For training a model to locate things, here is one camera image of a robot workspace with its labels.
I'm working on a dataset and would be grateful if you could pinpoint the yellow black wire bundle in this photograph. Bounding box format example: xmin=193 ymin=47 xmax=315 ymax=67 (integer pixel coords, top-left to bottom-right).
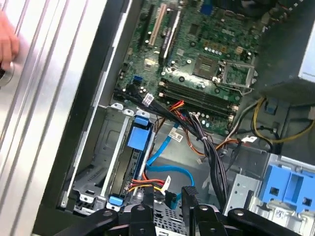
xmin=252 ymin=96 xmax=315 ymax=145

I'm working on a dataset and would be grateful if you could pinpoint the person's bare hand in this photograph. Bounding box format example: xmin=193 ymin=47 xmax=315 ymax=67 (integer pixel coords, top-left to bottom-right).
xmin=0 ymin=11 xmax=21 ymax=72

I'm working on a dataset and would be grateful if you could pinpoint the blue disk data wire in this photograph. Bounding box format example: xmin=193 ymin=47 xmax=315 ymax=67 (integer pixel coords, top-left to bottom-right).
xmin=145 ymin=122 xmax=195 ymax=210

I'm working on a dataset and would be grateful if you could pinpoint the CPU socket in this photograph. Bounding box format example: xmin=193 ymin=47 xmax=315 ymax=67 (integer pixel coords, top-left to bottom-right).
xmin=191 ymin=54 xmax=220 ymax=80

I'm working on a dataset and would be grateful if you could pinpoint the thin wire locking lever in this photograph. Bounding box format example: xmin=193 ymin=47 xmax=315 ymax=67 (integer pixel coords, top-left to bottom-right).
xmin=213 ymin=78 xmax=253 ymax=95

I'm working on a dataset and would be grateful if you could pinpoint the black RAM slot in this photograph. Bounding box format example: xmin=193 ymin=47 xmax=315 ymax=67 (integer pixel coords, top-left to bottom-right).
xmin=157 ymin=88 xmax=239 ymax=115
xmin=157 ymin=78 xmax=241 ymax=102
xmin=157 ymin=92 xmax=237 ymax=121
xmin=157 ymin=83 xmax=240 ymax=108

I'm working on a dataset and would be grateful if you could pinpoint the blue drive cage latch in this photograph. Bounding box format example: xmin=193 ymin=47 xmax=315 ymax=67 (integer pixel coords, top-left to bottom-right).
xmin=259 ymin=164 xmax=315 ymax=213

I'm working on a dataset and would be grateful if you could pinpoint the silver drive cage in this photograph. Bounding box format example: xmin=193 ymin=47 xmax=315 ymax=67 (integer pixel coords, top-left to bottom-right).
xmin=222 ymin=151 xmax=315 ymax=222

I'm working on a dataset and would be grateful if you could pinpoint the green motherboard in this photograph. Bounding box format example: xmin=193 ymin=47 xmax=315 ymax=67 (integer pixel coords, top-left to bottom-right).
xmin=114 ymin=0 xmax=262 ymax=136

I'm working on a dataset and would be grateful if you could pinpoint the hard disk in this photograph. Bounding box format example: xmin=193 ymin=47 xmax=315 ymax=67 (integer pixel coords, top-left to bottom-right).
xmin=107 ymin=110 xmax=156 ymax=207

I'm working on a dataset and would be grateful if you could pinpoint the silver disk bay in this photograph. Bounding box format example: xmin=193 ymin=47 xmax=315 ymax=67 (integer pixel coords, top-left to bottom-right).
xmin=57 ymin=102 xmax=158 ymax=217

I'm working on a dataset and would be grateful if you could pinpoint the black PC case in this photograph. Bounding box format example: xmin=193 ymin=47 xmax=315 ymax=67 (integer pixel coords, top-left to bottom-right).
xmin=31 ymin=0 xmax=315 ymax=236

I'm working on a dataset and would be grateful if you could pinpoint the red yellow black power wire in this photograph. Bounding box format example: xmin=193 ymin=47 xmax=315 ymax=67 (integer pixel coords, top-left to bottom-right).
xmin=127 ymin=175 xmax=172 ymax=196

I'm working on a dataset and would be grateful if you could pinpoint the white expansion slot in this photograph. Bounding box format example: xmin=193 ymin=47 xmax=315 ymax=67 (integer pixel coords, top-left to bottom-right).
xmin=147 ymin=3 xmax=166 ymax=48

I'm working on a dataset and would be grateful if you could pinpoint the metal socket cover frame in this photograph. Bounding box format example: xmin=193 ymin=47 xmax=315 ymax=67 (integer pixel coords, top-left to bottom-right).
xmin=219 ymin=60 xmax=257 ymax=92

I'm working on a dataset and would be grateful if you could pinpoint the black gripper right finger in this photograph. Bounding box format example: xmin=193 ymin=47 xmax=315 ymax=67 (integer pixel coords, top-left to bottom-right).
xmin=181 ymin=186 xmax=300 ymax=236

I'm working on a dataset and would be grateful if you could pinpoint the long black expansion slot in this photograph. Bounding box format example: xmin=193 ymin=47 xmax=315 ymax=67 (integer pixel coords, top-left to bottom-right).
xmin=158 ymin=8 xmax=182 ymax=66

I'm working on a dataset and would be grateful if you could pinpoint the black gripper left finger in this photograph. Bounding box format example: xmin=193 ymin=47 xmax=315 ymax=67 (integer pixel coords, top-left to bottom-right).
xmin=53 ymin=186 xmax=156 ymax=236

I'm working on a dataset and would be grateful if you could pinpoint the short black expansion slot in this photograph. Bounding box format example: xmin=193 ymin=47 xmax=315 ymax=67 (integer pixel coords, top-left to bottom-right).
xmin=139 ymin=4 xmax=155 ymax=46

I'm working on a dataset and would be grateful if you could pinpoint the grey power supply unit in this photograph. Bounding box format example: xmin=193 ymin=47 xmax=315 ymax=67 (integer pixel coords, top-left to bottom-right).
xmin=255 ymin=0 xmax=315 ymax=99

